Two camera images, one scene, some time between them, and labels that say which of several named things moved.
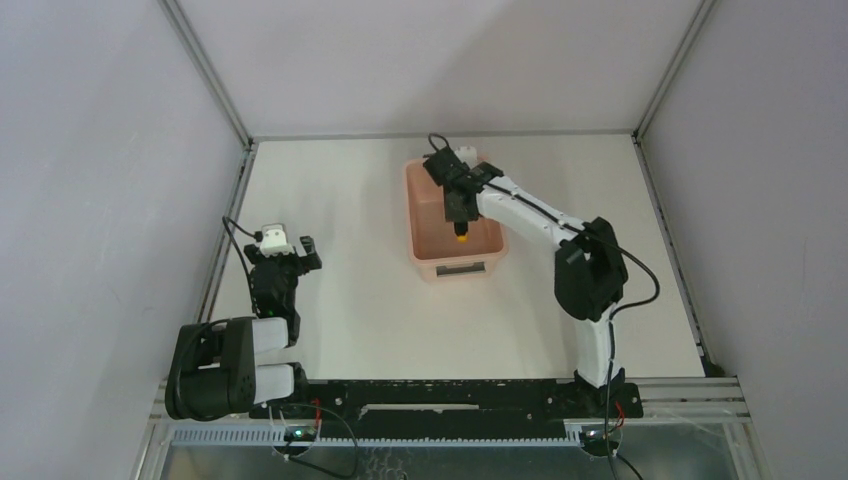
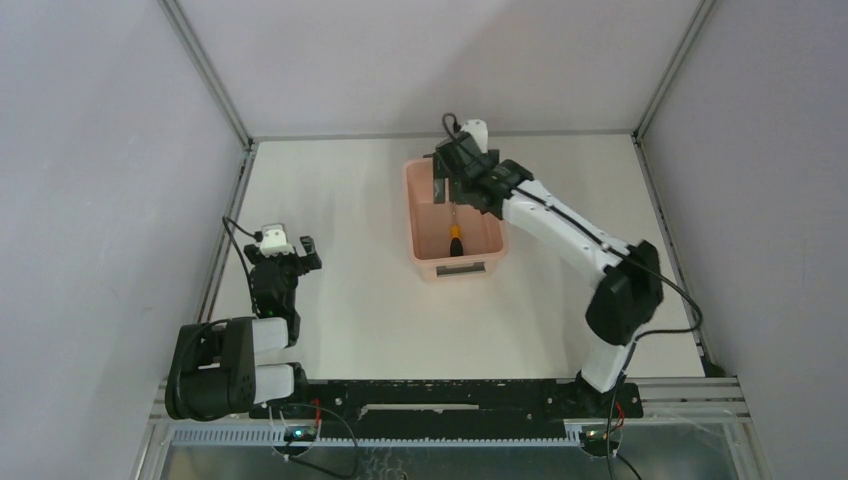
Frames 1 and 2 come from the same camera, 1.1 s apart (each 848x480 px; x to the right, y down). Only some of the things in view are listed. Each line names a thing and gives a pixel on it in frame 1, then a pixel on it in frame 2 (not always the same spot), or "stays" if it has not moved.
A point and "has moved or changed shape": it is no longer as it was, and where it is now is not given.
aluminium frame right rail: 687,297 stays
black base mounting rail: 453,409 stays
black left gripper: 282,259 stays
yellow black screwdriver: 461,229 has moved or changed shape
